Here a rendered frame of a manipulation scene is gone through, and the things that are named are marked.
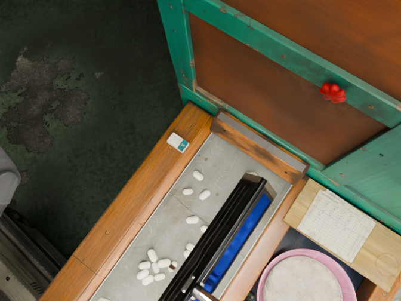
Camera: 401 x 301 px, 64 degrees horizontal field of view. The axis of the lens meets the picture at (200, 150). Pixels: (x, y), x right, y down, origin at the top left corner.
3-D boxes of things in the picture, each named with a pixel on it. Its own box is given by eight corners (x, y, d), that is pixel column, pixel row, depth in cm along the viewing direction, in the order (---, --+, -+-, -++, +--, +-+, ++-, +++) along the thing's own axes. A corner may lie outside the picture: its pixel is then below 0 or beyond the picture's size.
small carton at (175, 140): (167, 143, 100) (166, 141, 98) (173, 134, 101) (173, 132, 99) (182, 153, 99) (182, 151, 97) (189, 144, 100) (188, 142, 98)
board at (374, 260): (281, 220, 93) (282, 220, 92) (308, 178, 95) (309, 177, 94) (386, 292, 87) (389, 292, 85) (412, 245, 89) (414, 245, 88)
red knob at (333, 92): (314, 95, 54) (323, 83, 50) (321, 86, 54) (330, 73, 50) (337, 109, 53) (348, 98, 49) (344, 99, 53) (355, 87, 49)
